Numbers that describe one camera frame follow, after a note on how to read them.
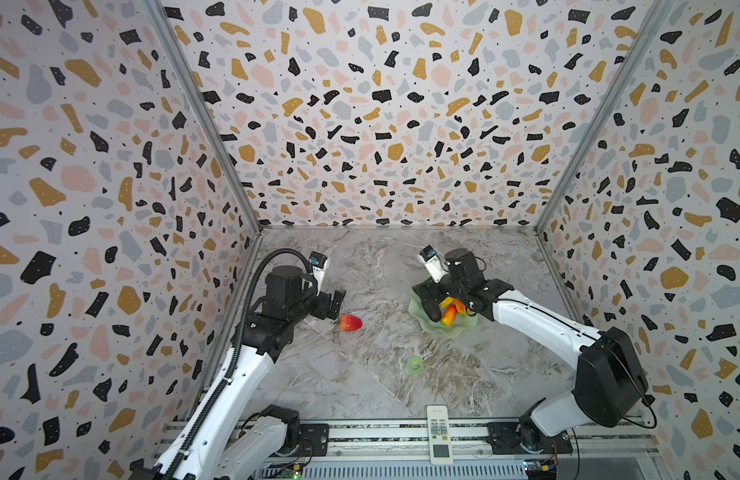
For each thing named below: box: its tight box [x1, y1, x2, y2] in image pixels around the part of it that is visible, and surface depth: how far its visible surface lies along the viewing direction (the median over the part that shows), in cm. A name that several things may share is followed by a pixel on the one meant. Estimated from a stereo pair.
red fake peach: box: [339, 314, 363, 332], surface depth 94 cm
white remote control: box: [426, 405, 453, 466], surface depth 75 cm
